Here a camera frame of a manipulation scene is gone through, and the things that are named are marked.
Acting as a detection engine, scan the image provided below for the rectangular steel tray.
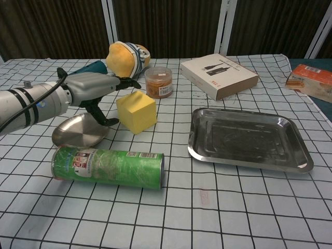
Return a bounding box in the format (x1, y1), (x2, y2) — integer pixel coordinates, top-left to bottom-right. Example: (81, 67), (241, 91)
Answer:
(187, 107), (314, 174)

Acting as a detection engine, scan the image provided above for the yellow striped plush toy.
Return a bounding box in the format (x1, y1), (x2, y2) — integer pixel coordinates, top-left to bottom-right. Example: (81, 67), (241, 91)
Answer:
(105, 41), (151, 82)

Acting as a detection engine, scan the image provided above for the yellow foam cube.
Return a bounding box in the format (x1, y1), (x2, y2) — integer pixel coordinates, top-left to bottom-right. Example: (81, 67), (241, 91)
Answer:
(115, 90), (157, 135)

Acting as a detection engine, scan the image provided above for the orange carton box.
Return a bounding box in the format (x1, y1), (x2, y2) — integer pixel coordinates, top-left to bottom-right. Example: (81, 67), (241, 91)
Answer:
(284, 64), (332, 104)

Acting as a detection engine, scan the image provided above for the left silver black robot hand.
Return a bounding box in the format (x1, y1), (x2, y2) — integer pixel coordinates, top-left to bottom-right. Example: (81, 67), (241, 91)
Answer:
(57, 67), (142, 128)

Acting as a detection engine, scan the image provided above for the clear jar of rubber bands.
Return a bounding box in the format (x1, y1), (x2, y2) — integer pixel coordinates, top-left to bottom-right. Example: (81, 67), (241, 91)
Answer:
(144, 66), (174, 99)

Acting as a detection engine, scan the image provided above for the white flat cardboard box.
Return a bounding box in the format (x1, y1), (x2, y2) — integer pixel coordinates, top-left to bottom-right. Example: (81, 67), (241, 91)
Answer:
(180, 53), (259, 101)

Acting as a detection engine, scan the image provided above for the green chips can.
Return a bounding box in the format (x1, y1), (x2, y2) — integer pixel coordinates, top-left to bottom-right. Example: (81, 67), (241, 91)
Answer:
(50, 145), (165, 191)

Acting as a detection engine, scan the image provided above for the round steel plate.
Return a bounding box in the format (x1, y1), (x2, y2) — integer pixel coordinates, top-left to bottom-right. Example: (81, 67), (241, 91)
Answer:
(51, 112), (110, 149)

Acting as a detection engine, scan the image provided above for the dark folding partition screen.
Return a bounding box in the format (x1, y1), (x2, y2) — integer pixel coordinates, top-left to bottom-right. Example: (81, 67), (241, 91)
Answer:
(0, 0), (332, 63)

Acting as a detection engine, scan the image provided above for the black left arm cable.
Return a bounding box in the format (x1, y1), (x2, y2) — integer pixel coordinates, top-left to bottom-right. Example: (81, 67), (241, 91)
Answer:
(0, 67), (68, 132)

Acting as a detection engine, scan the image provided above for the white checkered tablecloth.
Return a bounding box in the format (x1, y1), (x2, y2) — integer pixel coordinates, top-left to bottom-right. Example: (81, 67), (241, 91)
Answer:
(0, 53), (332, 249)

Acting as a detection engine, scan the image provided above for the teal plastic bar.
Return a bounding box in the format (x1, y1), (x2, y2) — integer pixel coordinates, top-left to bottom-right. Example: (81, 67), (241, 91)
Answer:
(67, 60), (109, 77)

